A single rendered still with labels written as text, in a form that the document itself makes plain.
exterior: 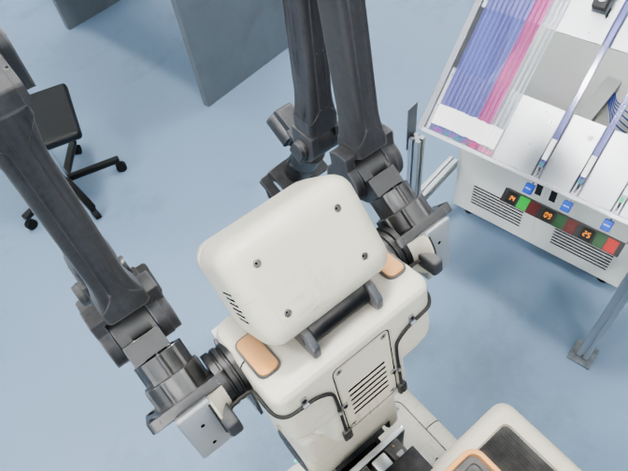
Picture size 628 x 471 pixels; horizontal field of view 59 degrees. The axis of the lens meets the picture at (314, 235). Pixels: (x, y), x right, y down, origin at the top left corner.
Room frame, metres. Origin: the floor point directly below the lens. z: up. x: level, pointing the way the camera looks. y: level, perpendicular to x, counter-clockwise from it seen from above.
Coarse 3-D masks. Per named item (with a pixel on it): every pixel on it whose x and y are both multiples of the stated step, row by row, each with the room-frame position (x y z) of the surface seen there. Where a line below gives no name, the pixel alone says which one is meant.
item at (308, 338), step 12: (360, 288) 0.39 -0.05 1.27; (372, 288) 0.38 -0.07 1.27; (348, 300) 0.37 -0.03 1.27; (360, 300) 0.37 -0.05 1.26; (372, 300) 0.38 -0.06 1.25; (336, 312) 0.36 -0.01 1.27; (348, 312) 0.36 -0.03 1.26; (312, 324) 0.34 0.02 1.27; (324, 324) 0.34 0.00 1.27; (336, 324) 0.35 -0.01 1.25; (300, 336) 0.33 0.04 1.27; (312, 336) 0.33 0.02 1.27; (312, 348) 0.32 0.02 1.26
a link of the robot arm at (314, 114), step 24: (288, 0) 0.73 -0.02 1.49; (312, 0) 0.72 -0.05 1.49; (288, 24) 0.74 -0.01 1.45; (312, 24) 0.72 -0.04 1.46; (288, 48) 0.75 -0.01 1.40; (312, 48) 0.72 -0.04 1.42; (312, 72) 0.71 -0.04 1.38; (312, 96) 0.71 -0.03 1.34; (312, 120) 0.71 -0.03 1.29; (336, 120) 0.73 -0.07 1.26; (312, 144) 0.70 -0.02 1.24; (336, 144) 0.73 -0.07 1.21
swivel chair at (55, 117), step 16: (32, 96) 2.15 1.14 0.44; (48, 96) 2.13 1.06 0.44; (64, 96) 2.11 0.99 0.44; (48, 112) 2.01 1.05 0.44; (64, 112) 1.99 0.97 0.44; (48, 128) 1.91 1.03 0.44; (64, 128) 1.89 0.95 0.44; (48, 144) 1.82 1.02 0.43; (64, 144) 1.84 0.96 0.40; (64, 160) 2.10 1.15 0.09; (112, 160) 2.05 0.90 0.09; (64, 176) 1.97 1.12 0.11; (80, 176) 1.99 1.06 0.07; (80, 192) 1.86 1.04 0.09; (32, 224) 1.76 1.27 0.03
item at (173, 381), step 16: (176, 352) 0.35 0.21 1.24; (144, 368) 0.34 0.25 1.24; (160, 368) 0.33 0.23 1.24; (176, 368) 0.33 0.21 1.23; (192, 368) 0.33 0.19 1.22; (144, 384) 0.33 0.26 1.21; (160, 384) 0.31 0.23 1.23; (176, 384) 0.31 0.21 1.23; (192, 384) 0.31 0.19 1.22; (208, 384) 0.31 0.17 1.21; (160, 400) 0.30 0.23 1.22; (176, 400) 0.30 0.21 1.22; (192, 400) 0.29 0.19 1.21; (160, 416) 0.28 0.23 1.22; (176, 416) 0.28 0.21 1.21
